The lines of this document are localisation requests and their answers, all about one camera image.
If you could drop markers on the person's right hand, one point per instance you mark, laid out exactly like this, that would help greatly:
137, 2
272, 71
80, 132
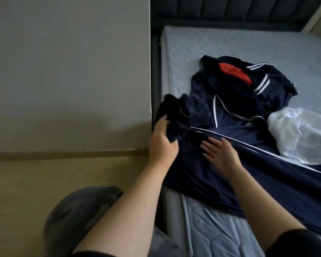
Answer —
222, 156

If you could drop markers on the person's left hand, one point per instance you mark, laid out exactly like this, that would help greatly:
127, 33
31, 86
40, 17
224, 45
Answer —
161, 148

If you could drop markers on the navy white-striped track trousers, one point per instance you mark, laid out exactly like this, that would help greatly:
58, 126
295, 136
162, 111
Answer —
273, 184

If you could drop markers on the red and navy sports jacket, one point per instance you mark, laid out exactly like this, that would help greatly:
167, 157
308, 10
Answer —
240, 99

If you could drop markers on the white and navy garment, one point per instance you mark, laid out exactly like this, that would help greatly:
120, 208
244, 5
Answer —
299, 133

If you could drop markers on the grey quilted bed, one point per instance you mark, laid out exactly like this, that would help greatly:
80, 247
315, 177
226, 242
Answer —
294, 50

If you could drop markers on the person's left forearm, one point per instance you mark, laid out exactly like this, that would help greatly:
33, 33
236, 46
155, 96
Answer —
128, 216

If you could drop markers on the person's right forearm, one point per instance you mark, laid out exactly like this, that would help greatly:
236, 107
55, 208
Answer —
262, 206

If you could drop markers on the dark grey upholstered headboard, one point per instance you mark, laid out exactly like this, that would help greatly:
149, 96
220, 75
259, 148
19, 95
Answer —
230, 8

